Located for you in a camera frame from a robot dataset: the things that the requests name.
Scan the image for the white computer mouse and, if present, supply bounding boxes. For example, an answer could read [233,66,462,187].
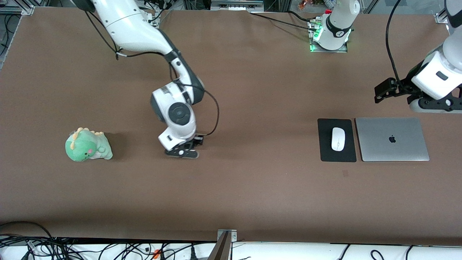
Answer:
[331,127,346,151]

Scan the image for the black mouse pad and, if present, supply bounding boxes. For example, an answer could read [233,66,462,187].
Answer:
[317,118,357,163]

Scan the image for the silver laptop with apple logo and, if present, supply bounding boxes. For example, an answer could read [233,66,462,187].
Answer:
[355,117,430,162]

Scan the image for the green dinosaur plush toy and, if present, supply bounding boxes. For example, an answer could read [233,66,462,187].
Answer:
[65,127,113,162]

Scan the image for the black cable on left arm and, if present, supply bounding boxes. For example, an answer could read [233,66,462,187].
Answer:
[385,0,403,85]

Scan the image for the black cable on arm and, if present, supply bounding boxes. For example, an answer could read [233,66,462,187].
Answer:
[385,0,403,85]
[85,9,220,137]

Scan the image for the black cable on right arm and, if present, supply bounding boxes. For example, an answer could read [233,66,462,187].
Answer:
[85,9,220,137]

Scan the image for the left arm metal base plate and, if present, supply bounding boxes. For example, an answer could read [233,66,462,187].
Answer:
[309,18,349,53]

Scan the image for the aluminium profile post with bracket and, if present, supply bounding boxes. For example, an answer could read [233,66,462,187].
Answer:
[209,229,237,260]

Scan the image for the black cable on table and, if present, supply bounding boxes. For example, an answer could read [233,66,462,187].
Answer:
[249,12,318,32]

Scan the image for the metal rail behind table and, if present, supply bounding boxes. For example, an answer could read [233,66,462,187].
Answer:
[210,0,265,10]

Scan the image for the black looped cable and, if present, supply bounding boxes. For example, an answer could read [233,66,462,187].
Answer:
[0,221,53,241]

